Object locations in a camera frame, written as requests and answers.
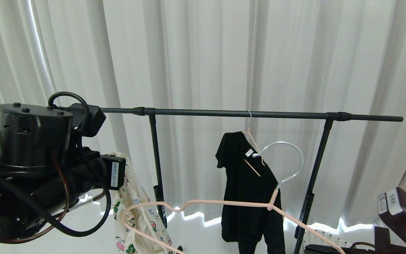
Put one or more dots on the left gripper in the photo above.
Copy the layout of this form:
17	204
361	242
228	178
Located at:
97	174

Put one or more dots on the cream printed garment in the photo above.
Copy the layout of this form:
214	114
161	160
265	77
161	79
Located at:
136	197

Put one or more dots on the pink clothes hanger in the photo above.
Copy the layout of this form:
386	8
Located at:
256	144
224	202

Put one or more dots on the black short-sleeved shirt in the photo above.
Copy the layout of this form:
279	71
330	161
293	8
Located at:
245	190

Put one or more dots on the black clothes rack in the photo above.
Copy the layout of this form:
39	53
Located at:
224	113

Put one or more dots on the white laundry basket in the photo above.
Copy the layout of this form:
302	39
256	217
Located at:
324	237

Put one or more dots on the white curtain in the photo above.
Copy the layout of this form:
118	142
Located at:
206	53

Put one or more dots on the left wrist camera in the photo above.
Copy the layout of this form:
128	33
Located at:
90	120

